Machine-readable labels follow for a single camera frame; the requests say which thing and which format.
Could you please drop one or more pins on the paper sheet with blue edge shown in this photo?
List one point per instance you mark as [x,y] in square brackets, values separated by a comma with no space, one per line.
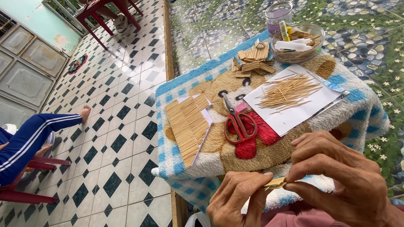
[339,93]

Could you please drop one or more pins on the yellow glue stick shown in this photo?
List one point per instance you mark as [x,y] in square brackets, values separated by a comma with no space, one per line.
[284,31]

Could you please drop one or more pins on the white and grey fan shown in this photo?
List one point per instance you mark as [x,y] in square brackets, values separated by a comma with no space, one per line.
[50,142]

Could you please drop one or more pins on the person's left hand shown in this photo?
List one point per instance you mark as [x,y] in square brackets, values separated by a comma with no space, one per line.
[233,201]

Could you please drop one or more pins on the small toothpick panel on paper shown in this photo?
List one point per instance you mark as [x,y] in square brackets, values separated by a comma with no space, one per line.
[202,101]

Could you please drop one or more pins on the blue bear print towel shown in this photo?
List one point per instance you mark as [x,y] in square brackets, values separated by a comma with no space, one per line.
[284,148]

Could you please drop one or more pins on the white paper sheet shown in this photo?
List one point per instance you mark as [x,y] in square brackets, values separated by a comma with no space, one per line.
[284,116]

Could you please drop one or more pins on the heap of short toothpick panels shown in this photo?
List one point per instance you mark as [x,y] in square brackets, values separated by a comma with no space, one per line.
[254,61]

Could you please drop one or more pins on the grey metal door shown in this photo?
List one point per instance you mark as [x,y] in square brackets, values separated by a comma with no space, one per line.
[28,72]

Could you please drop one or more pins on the red plastic chair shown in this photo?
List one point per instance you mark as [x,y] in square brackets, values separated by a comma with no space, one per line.
[38,164]

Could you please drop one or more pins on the person's right hand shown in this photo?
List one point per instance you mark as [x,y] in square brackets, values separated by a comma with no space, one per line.
[344,179]

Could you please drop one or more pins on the white window railing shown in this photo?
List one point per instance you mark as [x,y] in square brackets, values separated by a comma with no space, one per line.
[68,12]

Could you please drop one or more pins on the clear plastic jar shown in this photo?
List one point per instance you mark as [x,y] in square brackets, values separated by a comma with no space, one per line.
[277,15]

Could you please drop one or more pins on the red plastic table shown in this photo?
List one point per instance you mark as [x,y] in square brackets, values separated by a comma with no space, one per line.
[104,12]

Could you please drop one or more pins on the person's pink clothing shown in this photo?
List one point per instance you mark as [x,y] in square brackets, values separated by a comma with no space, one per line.
[299,219]

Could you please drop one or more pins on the clear glass bowl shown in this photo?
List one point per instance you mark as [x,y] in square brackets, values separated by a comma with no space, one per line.
[298,56]

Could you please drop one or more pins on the pile of loose toothpicks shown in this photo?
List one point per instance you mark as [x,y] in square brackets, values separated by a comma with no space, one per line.
[288,91]

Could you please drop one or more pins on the white plastic bag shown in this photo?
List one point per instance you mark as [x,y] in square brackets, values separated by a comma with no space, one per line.
[196,220]

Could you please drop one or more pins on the small glued toothpick bundle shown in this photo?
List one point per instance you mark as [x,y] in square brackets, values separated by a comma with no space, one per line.
[275,183]

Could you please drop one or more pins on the large toothpick panel on paper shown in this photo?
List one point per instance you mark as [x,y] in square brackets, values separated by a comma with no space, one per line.
[184,129]

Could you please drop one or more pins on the round colourful floor mat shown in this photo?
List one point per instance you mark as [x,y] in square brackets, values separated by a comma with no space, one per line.
[77,64]

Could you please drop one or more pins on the white paper strips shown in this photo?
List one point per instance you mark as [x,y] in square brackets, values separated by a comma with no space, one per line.
[293,46]

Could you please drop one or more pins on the toothpicks in bowl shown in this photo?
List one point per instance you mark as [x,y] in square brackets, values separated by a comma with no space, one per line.
[304,35]

